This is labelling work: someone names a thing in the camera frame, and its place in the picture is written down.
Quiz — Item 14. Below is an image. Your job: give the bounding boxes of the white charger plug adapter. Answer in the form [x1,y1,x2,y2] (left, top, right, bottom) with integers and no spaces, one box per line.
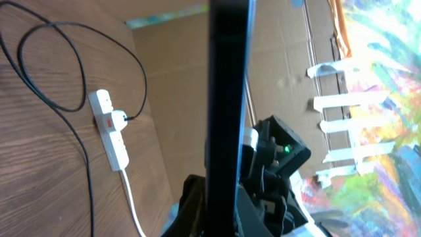
[102,110,128,133]

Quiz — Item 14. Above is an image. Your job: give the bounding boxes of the blue Galaxy smartphone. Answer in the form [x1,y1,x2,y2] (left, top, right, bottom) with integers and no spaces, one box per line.
[204,0,256,236]

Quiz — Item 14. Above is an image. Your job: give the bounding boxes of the white power strip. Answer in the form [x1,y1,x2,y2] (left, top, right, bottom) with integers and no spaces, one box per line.
[88,89,129,171]

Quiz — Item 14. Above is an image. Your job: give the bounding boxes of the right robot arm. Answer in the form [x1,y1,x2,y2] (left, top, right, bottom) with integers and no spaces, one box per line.
[236,115,311,236]

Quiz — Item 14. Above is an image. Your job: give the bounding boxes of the white power strip cord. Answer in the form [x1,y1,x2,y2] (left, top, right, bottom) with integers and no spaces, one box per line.
[120,168,147,237]

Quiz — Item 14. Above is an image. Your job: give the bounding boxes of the black charger cable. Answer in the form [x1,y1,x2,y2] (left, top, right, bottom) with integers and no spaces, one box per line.
[0,0,148,237]

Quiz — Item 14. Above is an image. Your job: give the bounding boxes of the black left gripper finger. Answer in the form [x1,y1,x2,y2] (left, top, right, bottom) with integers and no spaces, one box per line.
[162,174,205,237]

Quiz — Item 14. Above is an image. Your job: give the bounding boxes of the colourful painted board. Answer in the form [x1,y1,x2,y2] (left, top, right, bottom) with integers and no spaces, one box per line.
[134,0,420,236]

